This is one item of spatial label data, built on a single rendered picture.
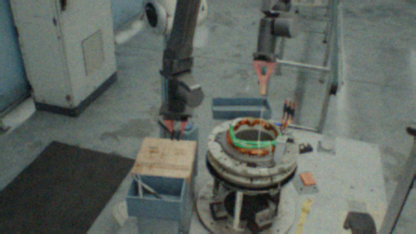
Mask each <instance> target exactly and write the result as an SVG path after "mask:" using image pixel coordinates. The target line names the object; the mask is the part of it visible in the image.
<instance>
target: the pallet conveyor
mask: <svg viewBox="0 0 416 234"><path fill-rule="evenodd" d="M336 1H337V0H328V5H326V6H316V8H326V9H327V11H326V15H325V18H327V19H324V18H319V17H308V16H303V15H297V14H294V10H295V6H290V8H289V9H288V11H287V13H290V12H291V9H292V12H291V13H293V14H294V15H296V16H297V17H298V18H299V19H305V20H315V21H326V22H327V26H326V29H325V30H323V31H317V30H307V29H302V28H300V31H301V32H312V33H321V34H325V35H324V39H323V43H328V44H327V47H326V54H325V57H324V63H323V65H322V66H321V67H320V66H316V65H309V64H303V63H298V62H289V61H284V60H283V59H282V56H283V51H284V47H285V45H284V42H285V37H281V38H280V37H277V36H276V50H277V48H278V44H279V42H280V48H279V59H276V61H277V64H278V66H277V72H276V77H280V69H281V66H288V67H294V68H299V69H309V70H312V71H317V72H322V73H321V76H320V80H319V81H320V84H321V85H323V83H324V78H325V75H326V72H329V79H328V83H327V88H326V91H325V94H324V100H323V103H322V109H321V112H320V118H319V121H318V125H315V126H314V127H309V126H305V125H298V124H294V123H289V124H288V125H287V127H291V128H294V129H298V130H306V131H308V132H316V134H322V131H323V127H324V123H325V119H326V116H327V111H328V108H329V103H330V99H331V95H335V96H336V94H337V92H339V93H340V91H341V85H344V64H343V37H342V12H341V1H340V5H338V4H337V3H336ZM339 7H340V16H339ZM330 24H331V28H330ZM329 31H330V35H329V38H328V34H329ZM327 40H328V42H327ZM276 50H275V54H276ZM330 51H331V67H330V68H329V67H327V66H328V60H329V57H330ZM267 69H268V66H262V67H261V71H262V74H263V75H266V73H267ZM269 81H270V75H269V78H268V80H267V82H266V93H265V94H264V95H263V96H262V98H267V96H268V91H269ZM263 120H266V121H270V122H271V123H273V124H280V123H281V122H280V121H272V120H268V119H263Z"/></svg>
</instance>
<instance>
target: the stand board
mask: <svg viewBox="0 0 416 234"><path fill-rule="evenodd" d="M150 147H153V148H158V152H150ZM196 148H197V141H186V140H179V141H176V139H174V141H171V139H161V138H153V137H145V139H144V141H143V143H142V146H141V148H140V152H139V153H138V156H137V158H136V162H143V163H157V164H173V165H182V166H189V170H181V169H165V168H157V167H149V166H136V164H134V168H133V170H132V175H133V174H134V173H139V174H143V175H152V176H173V177H183V178H186V183H189V182H190V176H191V172H192V165H193V163H194V155H195V151H196ZM176 149H179V150H184V155H181V154H176Z"/></svg>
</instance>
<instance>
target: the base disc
mask: <svg viewBox="0 0 416 234"><path fill-rule="evenodd" d="M213 181H214V179H213V178H212V179H211V180H209V181H208V182H206V184H205V185H203V187H202V188H201V190H200V191H199V195H198V197H197V212H198V215H199V216H200V219H201V221H202V222H203V224H204V225H205V226H206V227H207V228H208V229H209V230H211V231H212V232H213V233H214V234H253V233H252V232H251V230H250V229H248V227H247V226H246V224H247V222H249V221H242V220H240V223H241V224H244V226H245V229H244V230H243V231H239V230H236V229H234V228H230V227H228V226H227V223H228V221H229V220H232V221H233V216H231V215H230V214H228V213H227V219H224V220H216V221H214V218H213V214H212V212H211V208H210V206H209V203H211V202H222V203H223V204H224V199H225V198H226V196H227V195H228V194H229V193H230V192H231V191H233V189H230V190H226V189H225V188H224V186H223V185H222V184H220V183H219V187H220V188H221V189H222V191H221V193H219V196H218V198H217V200H212V199H211V198H210V196H211V193H212V192H213ZM260 194H261V195H263V194H262V193H260ZM263 196H264V197H265V198H266V201H267V202H268V217H270V219H271V223H272V227H270V228H269V229H266V230H264V231H262V232H259V233H257V234H278V233H279V234H286V232H287V231H288V230H289V229H290V228H291V227H292V225H293V222H294V218H295V214H296V210H295V202H294V201H293V197H292V196H291V194H290V192H289V191H288V190H287V189H286V191H285V195H284V202H283V205H282V207H283V210H282V213H281V216H282V217H280V219H276V218H274V217H273V213H274V211H275V208H276V204H275V203H274V202H273V201H271V200H270V199H269V198H267V197H266V196H265V195H263ZM288 222H289V223H288Z"/></svg>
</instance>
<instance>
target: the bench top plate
mask: <svg viewBox="0 0 416 234"><path fill-rule="evenodd" d="M288 129H290V128H288ZM290 130H292V135H293V136H294V137H295V138H298V139H299V140H298V141H297V140H296V141H297V142H298V144H303V143H309V144H310V145H311V147H312V148H314V149H313V152H308V153H304V154H301V155H298V159H297V163H298V170H297V173H301V172H309V173H311V175H312V176H313V178H314V179H315V181H316V185H317V187H318V188H319V193H316V194H302V195H298V194H297V191H296V190H295V187H294V185H293V182H291V183H290V184H289V185H288V186H287V188H286V189H287V190H288V191H289V192H290V194H291V196H292V197H293V201H294V202H295V210H296V214H295V218H294V222H293V223H292V227H290V229H289V230H288V231H287V232H286V234H294V231H296V230H297V227H298V224H299V218H300V214H301V212H302V206H303V203H304V201H305V202H306V198H308V199H312V200H313V201H312V207H310V213H309V214H306V216H305V224H304V228H303V234H339V209H340V210H346V211H348V210H349V207H348V201H347V200H354V201H356V200H357V199H363V200H366V201H370V206H371V209H375V210H378V209H377V205H376V202H383V208H384V212H385V213H386V211H387V209H388V206H387V202H386V194H385V189H384V177H383V174H384V173H383V168H382V160H381V156H380V148H379V145H376V144H371V143H369V142H361V141H357V140H351V139H347V138H340V137H336V138H335V141H334V144H335V145H336V154H335V155H331V154H324V153H321V152H317V148H318V141H322V138H323V135H322V134H316V133H312V132H305V131H301V130H294V129H290ZM297 132H301V133H297ZM312 136H313V137H312ZM311 137H312V138H311ZM311 139H312V140H311ZM315 165H317V166H318V168H316V167H315ZM313 169H314V170H313ZM313 173H314V174H313ZM212 178H213V177H212V176H211V174H209V172H208V169H207V168H206V162H205V158H202V159H201V160H198V175H197V176H196V177H195V182H194V189H195V202H194V206H193V210H192V217H191V222H190V229H189V233H188V234H214V233H213V232H212V231H211V230H209V229H208V228H207V227H206V226H205V225H204V224H203V222H202V221H201V219H200V216H199V215H198V212H197V197H198V195H199V191H200V190H201V189H202V187H203V185H205V184H206V182H208V181H209V180H211V179H212ZM381 196H382V197H381ZM332 208H333V209H332ZM334 208H335V209H334ZM333 210H334V211H333ZM318 227H319V228H318ZM317 228H318V229H317ZM118 234H138V231H137V216H128V217H127V218H126V220H125V221H124V224H123V226H122V227H121V229H120V231H119V232H118Z"/></svg>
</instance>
